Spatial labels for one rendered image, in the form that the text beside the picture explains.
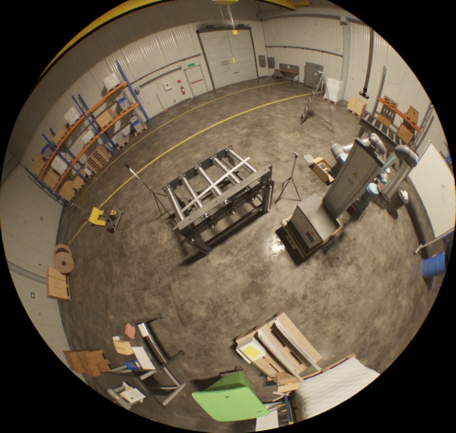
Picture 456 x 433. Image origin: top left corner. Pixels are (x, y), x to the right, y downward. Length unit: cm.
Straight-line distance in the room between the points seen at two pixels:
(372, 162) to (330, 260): 181
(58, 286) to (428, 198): 1175
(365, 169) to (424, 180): 326
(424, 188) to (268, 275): 433
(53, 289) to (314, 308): 814
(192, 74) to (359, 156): 996
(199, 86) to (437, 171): 1157
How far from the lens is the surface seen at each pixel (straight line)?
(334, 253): 278
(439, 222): 468
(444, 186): 448
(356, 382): 297
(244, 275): 237
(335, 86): 870
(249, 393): 219
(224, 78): 1144
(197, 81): 1045
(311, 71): 1111
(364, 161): 148
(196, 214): 146
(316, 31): 1167
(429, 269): 528
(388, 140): 550
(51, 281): 754
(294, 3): 1199
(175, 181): 230
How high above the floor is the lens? 236
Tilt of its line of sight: 59 degrees down
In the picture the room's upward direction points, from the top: 22 degrees counter-clockwise
